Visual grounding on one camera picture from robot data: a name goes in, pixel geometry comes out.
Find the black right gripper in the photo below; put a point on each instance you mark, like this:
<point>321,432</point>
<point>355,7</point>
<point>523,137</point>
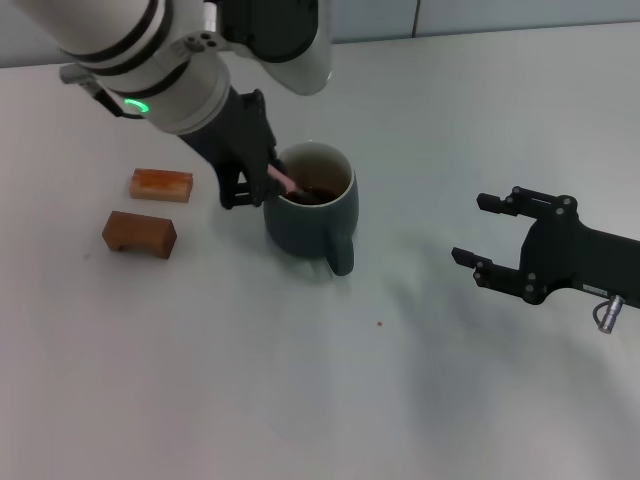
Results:
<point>575,257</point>

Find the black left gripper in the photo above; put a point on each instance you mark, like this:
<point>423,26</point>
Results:
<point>235,135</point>

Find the grey ceramic mug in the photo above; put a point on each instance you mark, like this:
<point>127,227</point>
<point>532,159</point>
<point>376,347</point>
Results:
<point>300,230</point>

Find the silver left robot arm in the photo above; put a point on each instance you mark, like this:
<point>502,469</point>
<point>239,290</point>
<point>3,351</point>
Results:
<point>165,60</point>

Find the dark coffee liquid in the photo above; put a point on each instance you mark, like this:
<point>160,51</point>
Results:
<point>325,192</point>

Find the light wooden grooved block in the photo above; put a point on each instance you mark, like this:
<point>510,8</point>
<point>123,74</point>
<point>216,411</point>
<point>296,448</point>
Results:
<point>160,186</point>

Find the dark brown wooden block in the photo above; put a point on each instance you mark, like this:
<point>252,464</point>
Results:
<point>145,235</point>

